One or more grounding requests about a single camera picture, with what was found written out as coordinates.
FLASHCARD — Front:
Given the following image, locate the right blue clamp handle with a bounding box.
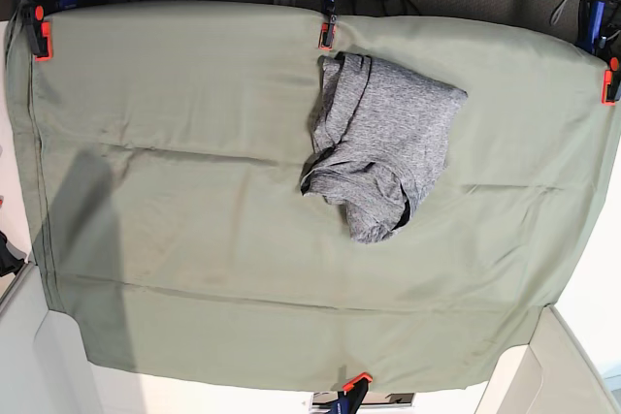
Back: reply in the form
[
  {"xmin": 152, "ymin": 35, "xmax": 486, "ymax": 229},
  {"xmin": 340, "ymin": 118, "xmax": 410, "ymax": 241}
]
[{"xmin": 575, "ymin": 0, "xmax": 616, "ymax": 56}]

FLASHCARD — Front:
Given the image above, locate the top centre blue clamp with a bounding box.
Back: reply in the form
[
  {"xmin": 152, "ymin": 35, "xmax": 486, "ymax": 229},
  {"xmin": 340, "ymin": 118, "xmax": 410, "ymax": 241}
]
[{"xmin": 318, "ymin": 0, "xmax": 337, "ymax": 50}]

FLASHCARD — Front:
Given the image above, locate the grey heathered T-shirt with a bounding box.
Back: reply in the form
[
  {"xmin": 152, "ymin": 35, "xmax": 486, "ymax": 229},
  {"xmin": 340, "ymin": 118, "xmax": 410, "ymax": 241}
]
[{"xmin": 300, "ymin": 52, "xmax": 468, "ymax": 244}]

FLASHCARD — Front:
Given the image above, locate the left orange black clamp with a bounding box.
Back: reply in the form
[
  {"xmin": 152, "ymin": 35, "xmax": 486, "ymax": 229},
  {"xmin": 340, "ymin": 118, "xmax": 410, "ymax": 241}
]
[{"xmin": 20, "ymin": 2, "xmax": 53, "ymax": 62}]

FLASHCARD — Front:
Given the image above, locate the green table cloth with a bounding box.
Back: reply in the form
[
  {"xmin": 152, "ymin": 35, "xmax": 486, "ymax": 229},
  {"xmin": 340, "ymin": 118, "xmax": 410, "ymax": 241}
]
[{"xmin": 4, "ymin": 2, "xmax": 620, "ymax": 392}]

